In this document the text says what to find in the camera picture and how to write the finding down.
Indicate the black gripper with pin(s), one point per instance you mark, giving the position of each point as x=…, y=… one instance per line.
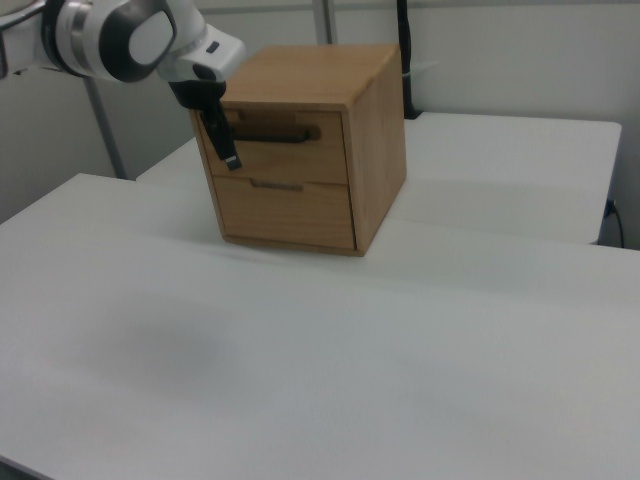
x=196, y=92

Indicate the wooden two-drawer cabinet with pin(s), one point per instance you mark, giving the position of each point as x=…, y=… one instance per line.
x=320, y=75

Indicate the white tag on pole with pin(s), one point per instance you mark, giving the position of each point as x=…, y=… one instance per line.
x=422, y=69

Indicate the grey slanted frame post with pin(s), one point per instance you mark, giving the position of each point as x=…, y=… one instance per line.
x=106, y=130

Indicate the grey metal partition post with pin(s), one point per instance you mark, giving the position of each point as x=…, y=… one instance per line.
x=324, y=20

